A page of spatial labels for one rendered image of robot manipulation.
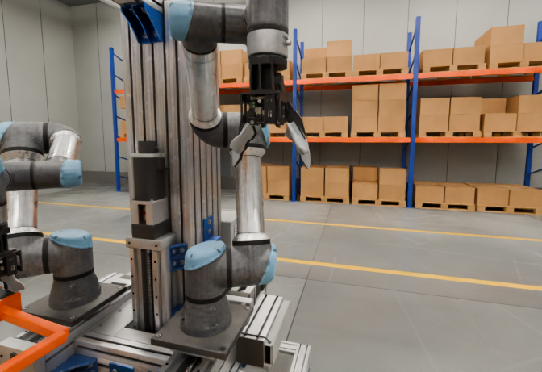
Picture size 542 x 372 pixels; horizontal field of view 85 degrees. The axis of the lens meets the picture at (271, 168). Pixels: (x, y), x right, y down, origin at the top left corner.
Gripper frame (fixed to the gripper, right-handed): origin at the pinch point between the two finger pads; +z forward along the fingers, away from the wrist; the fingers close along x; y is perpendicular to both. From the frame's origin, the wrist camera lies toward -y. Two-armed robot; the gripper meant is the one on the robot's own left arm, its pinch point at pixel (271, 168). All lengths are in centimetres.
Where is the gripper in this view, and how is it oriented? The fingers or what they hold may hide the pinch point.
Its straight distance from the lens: 58.1
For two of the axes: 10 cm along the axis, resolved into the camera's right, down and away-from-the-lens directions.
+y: -2.7, 1.0, -9.6
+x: 9.6, 0.3, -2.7
